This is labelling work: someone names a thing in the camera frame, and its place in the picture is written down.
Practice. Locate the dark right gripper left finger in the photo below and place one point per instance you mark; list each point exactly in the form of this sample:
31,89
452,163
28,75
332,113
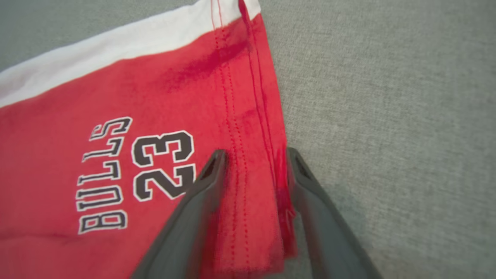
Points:
182,240

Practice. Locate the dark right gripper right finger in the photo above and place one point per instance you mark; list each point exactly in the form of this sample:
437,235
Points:
329,240

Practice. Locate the red white basketball shorts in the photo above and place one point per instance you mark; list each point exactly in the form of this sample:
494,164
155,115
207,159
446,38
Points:
116,97

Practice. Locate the grey fabric sofa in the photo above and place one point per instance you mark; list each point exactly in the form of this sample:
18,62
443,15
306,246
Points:
387,97

